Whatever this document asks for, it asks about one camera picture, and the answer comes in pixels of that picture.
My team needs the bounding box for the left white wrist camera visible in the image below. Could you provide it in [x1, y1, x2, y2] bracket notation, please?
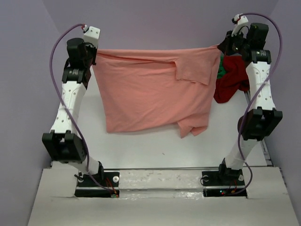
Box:
[82, 25, 101, 49]

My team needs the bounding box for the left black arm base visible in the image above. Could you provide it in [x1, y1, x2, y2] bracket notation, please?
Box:
[74, 170, 120, 198]

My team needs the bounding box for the pink t shirt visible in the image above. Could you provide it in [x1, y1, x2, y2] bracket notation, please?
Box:
[93, 46, 221, 137]

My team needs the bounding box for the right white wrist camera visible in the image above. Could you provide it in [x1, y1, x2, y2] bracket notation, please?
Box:
[231, 14, 248, 37]

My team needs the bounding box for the green t shirt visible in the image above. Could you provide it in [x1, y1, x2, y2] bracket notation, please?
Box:
[217, 57, 227, 79]

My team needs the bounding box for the red t shirt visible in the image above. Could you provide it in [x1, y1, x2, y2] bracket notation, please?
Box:
[214, 56, 250, 104]

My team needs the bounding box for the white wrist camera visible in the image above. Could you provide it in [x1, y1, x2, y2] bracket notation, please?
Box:
[82, 25, 101, 49]
[231, 14, 248, 37]

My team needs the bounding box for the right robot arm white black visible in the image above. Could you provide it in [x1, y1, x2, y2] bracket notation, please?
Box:
[216, 23, 283, 185]

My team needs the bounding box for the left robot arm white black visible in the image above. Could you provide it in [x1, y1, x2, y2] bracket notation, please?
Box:
[42, 38, 104, 186]

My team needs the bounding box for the aluminium front rail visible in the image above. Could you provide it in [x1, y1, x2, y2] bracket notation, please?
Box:
[104, 167, 219, 171]

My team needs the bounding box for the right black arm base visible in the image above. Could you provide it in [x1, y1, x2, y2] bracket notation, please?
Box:
[200, 171, 247, 198]

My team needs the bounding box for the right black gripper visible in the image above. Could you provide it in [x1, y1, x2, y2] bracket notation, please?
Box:
[219, 28, 252, 56]

